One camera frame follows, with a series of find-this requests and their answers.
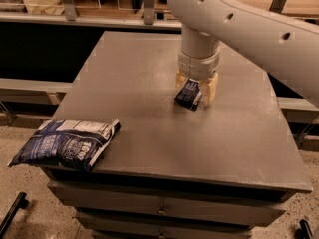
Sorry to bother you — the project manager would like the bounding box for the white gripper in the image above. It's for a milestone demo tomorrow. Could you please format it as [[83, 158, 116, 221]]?
[[175, 49, 220, 107]]

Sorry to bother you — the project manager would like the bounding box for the blue rxbar blueberry wrapper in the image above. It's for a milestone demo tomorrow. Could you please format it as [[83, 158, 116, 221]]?
[[174, 79, 202, 111]]

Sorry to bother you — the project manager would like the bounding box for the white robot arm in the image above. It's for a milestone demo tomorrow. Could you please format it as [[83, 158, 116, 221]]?
[[167, 0, 319, 106]]

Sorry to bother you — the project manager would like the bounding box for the blue chip bag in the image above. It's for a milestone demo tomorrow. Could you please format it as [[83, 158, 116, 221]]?
[[8, 119, 121, 172]]

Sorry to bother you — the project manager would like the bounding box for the grey drawer cabinet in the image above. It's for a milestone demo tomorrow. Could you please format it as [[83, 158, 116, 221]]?
[[47, 32, 312, 239]]

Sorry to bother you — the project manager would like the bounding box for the grey metal railing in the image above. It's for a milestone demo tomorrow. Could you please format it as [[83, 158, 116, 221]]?
[[0, 0, 181, 32]]

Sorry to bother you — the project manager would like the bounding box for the grey low bench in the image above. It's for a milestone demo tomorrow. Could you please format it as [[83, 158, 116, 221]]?
[[0, 78, 72, 105]]

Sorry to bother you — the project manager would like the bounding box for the black bar lower right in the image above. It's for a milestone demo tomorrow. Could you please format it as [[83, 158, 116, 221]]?
[[294, 219, 314, 239]]

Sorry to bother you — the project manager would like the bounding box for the black bar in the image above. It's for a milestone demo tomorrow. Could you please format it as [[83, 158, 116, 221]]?
[[294, 219, 314, 239], [0, 192, 29, 239]]

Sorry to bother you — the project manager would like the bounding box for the black bar lower left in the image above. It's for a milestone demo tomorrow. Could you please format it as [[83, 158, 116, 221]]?
[[0, 192, 29, 239]]

